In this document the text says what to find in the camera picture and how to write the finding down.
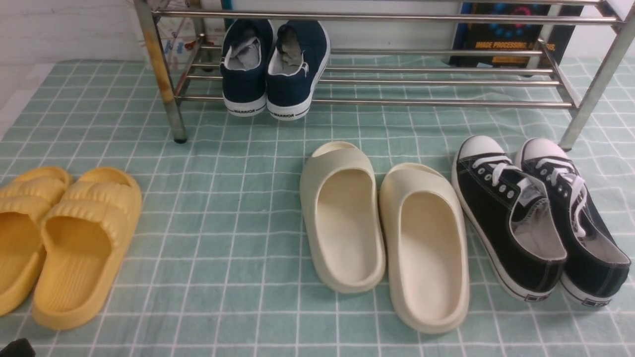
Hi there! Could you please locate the navy canvas shoe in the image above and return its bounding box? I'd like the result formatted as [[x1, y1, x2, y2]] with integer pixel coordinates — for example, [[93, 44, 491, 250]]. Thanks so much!
[[265, 20, 331, 120], [220, 19, 275, 117]]

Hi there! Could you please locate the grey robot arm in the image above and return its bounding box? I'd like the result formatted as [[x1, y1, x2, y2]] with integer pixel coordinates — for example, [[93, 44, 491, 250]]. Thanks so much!
[[0, 338, 36, 357]]

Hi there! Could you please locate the colourful paper behind rack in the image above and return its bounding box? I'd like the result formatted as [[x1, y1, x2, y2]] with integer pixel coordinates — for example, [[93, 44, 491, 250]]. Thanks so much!
[[157, 17, 225, 70]]

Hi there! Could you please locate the metal shoe rack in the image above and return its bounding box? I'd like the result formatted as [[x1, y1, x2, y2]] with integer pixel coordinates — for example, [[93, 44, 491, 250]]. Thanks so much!
[[132, 0, 635, 151]]

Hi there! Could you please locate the left cream slipper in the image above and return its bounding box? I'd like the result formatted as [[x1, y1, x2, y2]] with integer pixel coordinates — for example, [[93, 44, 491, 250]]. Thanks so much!
[[299, 141, 386, 294]]

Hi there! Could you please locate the cream slipper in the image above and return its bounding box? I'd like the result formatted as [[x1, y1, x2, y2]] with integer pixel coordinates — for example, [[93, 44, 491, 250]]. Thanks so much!
[[299, 141, 386, 294], [379, 163, 470, 334]]

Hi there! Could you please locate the right cream slipper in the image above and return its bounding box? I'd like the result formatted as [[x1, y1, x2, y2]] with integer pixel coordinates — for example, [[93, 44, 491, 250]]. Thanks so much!
[[379, 163, 470, 334]]

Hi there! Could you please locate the green checkered tablecloth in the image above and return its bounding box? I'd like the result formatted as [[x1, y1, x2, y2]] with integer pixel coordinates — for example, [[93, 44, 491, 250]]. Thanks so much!
[[1, 60, 634, 357]]

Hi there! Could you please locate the left black canvas sneaker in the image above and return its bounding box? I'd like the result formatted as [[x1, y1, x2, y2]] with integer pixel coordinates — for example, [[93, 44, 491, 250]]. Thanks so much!
[[451, 135, 567, 302]]

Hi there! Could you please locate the black canvas sneaker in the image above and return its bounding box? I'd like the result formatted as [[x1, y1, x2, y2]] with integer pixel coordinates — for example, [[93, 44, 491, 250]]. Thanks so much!
[[515, 138, 631, 307], [451, 135, 567, 302]]

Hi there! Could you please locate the dark image processing book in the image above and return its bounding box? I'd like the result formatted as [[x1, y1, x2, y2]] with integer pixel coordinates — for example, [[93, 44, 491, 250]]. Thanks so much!
[[447, 2, 583, 68]]

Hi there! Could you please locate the right yellow slipper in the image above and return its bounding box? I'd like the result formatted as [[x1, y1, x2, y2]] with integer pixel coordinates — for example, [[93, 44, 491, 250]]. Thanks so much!
[[32, 167, 142, 330]]

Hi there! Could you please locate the yellow slipper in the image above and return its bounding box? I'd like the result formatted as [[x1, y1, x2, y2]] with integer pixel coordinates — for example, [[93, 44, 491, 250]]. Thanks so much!
[[32, 167, 142, 330], [0, 167, 73, 316]]

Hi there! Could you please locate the left yellow slipper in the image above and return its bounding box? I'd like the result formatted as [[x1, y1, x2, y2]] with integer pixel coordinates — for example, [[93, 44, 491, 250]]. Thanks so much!
[[0, 167, 73, 316]]

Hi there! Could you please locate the right black canvas sneaker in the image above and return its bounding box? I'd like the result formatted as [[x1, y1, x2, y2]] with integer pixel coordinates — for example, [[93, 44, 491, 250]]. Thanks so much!
[[515, 138, 631, 307]]

